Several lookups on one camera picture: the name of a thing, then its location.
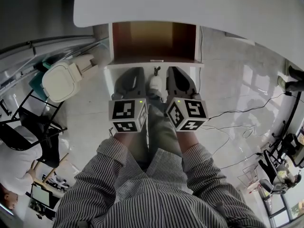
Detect wooden stick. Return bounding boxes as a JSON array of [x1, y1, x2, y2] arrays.
[[42, 152, 69, 184]]

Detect person's right forearm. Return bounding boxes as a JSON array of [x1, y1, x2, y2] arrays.
[[177, 129, 228, 190]]

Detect black tablet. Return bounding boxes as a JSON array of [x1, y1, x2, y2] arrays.
[[30, 184, 52, 209]]

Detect white desk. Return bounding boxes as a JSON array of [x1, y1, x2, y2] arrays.
[[73, 0, 304, 64]]

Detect window with black frame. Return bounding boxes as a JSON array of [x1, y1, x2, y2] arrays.
[[261, 191, 304, 228]]

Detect person's left forearm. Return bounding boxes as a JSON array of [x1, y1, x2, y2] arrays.
[[76, 131, 135, 194]]

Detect grey harness strap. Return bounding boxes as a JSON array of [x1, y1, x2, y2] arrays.
[[215, 200, 226, 220]]

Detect long white cable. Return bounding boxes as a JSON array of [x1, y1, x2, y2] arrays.
[[204, 124, 238, 156]]

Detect teal plastic container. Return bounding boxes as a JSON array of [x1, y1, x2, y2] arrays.
[[28, 59, 54, 97]]

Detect black power cable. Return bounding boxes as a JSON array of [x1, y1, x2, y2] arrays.
[[208, 91, 293, 121]]

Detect white drawer with wooden inside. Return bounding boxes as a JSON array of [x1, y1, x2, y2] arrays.
[[105, 21, 205, 77]]

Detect person's striped shirt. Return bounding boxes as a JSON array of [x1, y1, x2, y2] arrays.
[[53, 136, 266, 228]]

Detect cream plastic trash bin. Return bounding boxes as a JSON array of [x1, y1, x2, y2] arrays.
[[42, 53, 99, 103]]

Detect coiled white cable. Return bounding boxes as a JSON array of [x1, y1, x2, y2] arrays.
[[243, 124, 257, 139]]

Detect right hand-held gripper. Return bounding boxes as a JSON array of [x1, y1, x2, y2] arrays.
[[165, 66, 209, 132]]

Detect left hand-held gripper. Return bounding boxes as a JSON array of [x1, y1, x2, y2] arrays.
[[108, 67, 149, 134]]

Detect person's right white shoe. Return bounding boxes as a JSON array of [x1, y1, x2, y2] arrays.
[[150, 76, 162, 90]]

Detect person's grey trousers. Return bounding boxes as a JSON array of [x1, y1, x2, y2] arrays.
[[129, 89, 183, 171]]

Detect black folding chair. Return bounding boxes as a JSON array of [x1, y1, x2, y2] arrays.
[[0, 89, 68, 168]]

